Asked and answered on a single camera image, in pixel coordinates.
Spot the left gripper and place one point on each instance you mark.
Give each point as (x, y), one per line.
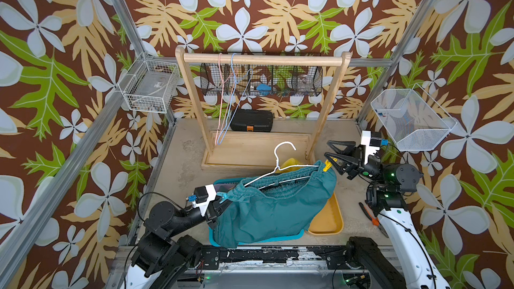
(215, 208)

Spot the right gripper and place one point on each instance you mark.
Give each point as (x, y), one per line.
(351, 165)

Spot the blue clothespin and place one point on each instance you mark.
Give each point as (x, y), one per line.
(223, 196)

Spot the green shorts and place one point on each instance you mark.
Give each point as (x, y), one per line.
(275, 206)

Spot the yellow shorts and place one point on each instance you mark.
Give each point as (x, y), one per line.
(290, 165)

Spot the pink wire hanger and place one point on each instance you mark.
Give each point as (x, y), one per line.
(220, 96)

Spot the purple shorts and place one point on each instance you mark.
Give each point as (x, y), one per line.
(224, 187)

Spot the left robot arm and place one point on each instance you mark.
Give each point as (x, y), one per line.
(159, 261)

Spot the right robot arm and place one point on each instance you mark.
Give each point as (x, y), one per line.
(385, 198)

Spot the wooden clothes rack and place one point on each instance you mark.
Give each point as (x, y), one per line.
(253, 151)

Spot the yellow plastic tray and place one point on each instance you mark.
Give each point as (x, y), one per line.
(329, 221)

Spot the black tool case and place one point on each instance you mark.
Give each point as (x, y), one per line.
(252, 121)

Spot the black mesh basket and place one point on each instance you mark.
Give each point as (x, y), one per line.
(259, 80)

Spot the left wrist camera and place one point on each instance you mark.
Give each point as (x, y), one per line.
(202, 197)

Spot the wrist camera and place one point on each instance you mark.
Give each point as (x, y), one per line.
(202, 197)
(371, 143)

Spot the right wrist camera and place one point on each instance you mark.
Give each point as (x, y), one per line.
(371, 143)

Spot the red handled pliers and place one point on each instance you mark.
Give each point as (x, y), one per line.
(372, 219)

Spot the white wire basket right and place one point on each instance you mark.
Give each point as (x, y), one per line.
(413, 119)

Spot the white wire basket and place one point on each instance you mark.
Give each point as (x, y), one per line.
(413, 119)
(149, 83)

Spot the black mounting rail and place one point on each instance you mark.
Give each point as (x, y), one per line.
(273, 257)

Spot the white wire basket left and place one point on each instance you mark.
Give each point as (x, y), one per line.
(149, 83)

